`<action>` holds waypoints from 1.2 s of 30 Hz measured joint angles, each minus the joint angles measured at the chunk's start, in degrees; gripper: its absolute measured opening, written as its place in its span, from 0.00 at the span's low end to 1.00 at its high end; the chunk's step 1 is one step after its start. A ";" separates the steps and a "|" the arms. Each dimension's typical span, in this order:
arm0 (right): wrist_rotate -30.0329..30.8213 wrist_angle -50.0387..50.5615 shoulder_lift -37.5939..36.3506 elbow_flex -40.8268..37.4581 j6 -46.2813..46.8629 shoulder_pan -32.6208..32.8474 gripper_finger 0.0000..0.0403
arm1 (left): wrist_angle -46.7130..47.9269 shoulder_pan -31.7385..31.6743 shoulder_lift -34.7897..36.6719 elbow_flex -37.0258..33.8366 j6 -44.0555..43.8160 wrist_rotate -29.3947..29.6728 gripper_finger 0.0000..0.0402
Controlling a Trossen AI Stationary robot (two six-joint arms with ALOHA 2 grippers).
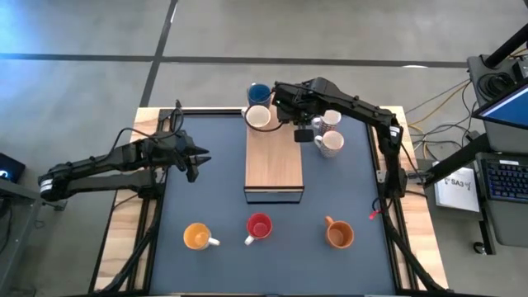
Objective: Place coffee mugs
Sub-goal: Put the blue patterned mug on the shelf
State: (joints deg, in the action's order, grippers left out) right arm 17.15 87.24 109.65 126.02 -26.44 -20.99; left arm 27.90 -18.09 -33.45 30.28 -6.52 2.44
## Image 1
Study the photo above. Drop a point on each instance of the grey metal stand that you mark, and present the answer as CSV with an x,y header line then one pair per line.
x,y
18,231

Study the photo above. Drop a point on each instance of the blue-grey table mat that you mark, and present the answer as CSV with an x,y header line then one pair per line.
x,y
288,255

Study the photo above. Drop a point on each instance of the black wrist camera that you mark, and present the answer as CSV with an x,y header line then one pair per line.
x,y
303,136
191,173

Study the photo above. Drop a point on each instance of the orange faceted mug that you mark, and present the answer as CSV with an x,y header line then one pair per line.
x,y
339,235

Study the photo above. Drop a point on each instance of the plain cream white mug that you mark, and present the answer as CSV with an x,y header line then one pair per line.
x,y
257,116

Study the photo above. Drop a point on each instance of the grey equipment cart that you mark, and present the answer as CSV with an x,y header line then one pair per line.
x,y
507,142

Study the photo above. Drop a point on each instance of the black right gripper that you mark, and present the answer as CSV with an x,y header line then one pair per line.
x,y
301,109

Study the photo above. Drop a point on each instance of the red and white mug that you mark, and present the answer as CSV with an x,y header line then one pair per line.
x,y
260,227

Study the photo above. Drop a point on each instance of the white box marked SA3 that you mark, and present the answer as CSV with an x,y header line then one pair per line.
x,y
455,191

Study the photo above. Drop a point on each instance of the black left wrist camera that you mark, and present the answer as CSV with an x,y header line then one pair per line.
x,y
191,173

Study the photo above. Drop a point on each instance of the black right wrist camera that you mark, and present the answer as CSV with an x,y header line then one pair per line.
x,y
303,136

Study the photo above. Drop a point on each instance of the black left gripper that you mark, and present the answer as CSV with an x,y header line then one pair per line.
x,y
177,148

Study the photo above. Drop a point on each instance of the laptop with blue screen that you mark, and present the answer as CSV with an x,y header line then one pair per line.
x,y
507,109

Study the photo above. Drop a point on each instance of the black backlit keyboard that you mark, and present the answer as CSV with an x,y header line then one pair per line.
x,y
507,181

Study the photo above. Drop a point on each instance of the black rig post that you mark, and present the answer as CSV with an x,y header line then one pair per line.
x,y
507,49
458,161

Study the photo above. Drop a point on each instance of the black aluminium table frame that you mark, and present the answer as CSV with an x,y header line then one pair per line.
x,y
397,268

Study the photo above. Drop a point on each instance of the white mug grey diamond pattern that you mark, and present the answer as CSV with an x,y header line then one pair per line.
x,y
331,117

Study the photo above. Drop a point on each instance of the black device with screen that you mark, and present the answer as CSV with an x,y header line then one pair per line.
x,y
10,169

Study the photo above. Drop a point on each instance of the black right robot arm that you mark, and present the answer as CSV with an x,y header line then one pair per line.
x,y
363,109

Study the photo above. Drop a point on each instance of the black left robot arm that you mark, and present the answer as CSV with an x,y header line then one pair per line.
x,y
103,158

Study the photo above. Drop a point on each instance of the white mug maroon scale pattern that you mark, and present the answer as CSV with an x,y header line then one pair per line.
x,y
332,142

